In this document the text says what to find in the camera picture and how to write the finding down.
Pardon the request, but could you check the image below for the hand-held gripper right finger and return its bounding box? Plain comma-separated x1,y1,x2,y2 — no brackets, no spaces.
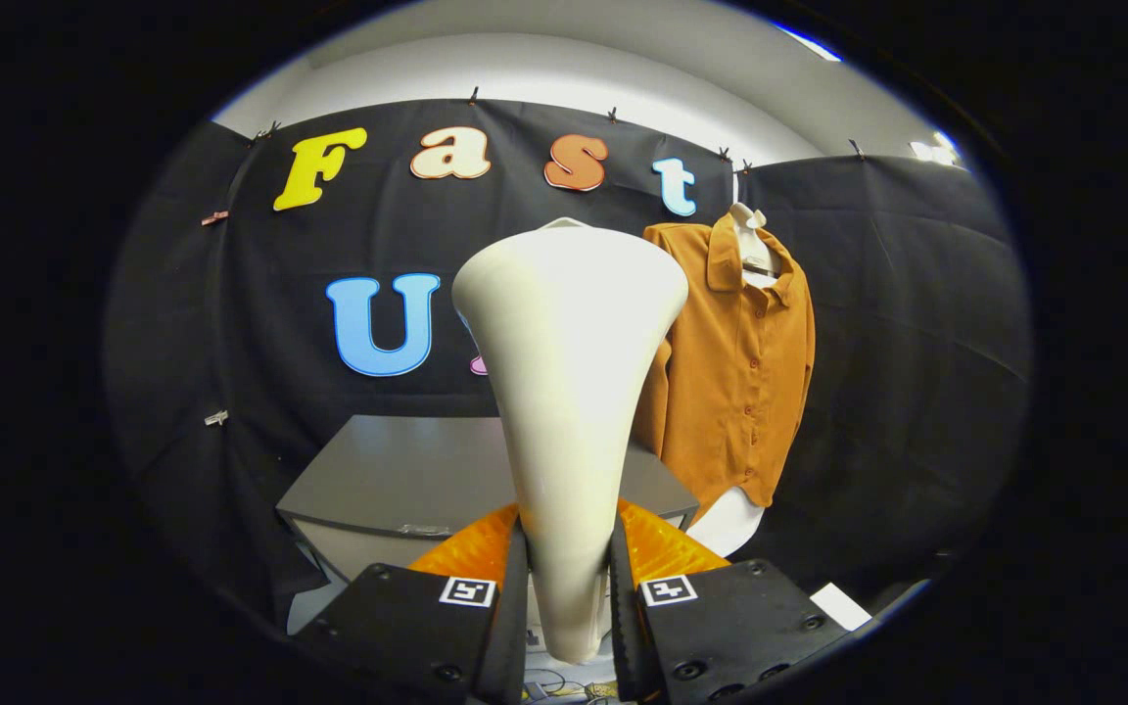
608,497,854,704

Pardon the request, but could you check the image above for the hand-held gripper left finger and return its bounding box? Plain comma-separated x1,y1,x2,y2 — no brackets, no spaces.
295,501,531,705

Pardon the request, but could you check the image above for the white garment steamer head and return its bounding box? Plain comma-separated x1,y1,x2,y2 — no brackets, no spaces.
451,217,690,665

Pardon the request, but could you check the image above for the orange button shirt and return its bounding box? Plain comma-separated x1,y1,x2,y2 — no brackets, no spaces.
631,213,817,525

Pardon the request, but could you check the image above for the white board under shirt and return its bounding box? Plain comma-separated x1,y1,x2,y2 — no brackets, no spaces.
686,487,769,559

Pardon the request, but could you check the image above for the grey cabinet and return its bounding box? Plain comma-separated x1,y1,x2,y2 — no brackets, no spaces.
275,415,700,637

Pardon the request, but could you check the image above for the white rectangular object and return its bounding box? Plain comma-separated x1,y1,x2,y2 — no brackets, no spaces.
809,583,873,633

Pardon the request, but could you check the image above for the black backdrop cloth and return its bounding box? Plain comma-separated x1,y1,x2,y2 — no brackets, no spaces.
104,98,1033,628

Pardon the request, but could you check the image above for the row of black clips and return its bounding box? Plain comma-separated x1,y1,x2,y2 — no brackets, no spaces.
251,86,867,163

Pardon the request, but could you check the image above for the small ceiling light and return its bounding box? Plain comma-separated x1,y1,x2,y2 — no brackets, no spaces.
910,132,962,167

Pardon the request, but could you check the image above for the long ceiling light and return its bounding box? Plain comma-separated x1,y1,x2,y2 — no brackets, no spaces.
779,24,844,63

